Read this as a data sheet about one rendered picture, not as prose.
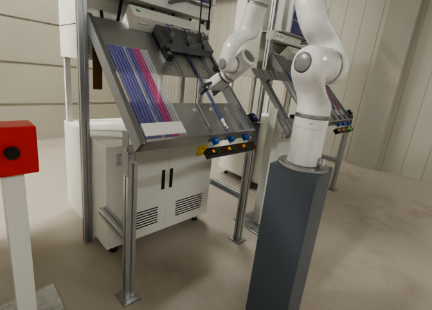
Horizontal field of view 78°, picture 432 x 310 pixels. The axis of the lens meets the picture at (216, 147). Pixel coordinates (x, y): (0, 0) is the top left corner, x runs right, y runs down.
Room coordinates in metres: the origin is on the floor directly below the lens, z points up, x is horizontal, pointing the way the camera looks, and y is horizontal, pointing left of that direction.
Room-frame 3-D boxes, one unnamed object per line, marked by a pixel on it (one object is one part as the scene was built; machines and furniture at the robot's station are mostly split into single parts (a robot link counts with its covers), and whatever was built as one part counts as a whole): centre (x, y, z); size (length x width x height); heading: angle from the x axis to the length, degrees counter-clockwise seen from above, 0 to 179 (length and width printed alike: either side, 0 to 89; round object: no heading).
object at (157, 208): (1.65, 0.49, 0.31); 0.70 x 0.65 x 0.62; 135
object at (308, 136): (0.97, -0.34, 0.79); 0.19 x 0.19 x 0.18
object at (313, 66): (0.95, -0.31, 1.00); 0.19 x 0.12 x 0.24; 130
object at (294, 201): (0.97, -0.34, 0.35); 0.18 x 0.18 x 0.70; 52
